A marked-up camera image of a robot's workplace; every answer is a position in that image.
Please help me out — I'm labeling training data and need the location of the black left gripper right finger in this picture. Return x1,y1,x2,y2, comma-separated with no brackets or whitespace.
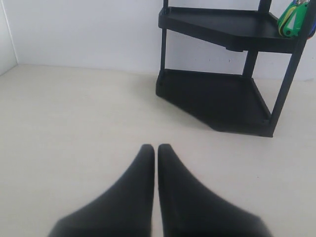
158,144,268,237

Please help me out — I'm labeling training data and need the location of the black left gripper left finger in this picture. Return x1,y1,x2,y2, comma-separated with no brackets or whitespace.
49,144,155,237

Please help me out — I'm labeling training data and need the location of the colourful key tag bunch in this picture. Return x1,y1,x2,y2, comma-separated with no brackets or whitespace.
277,0,311,38

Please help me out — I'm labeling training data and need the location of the black two-tier metal rack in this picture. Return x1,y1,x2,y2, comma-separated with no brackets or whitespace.
156,0,316,137

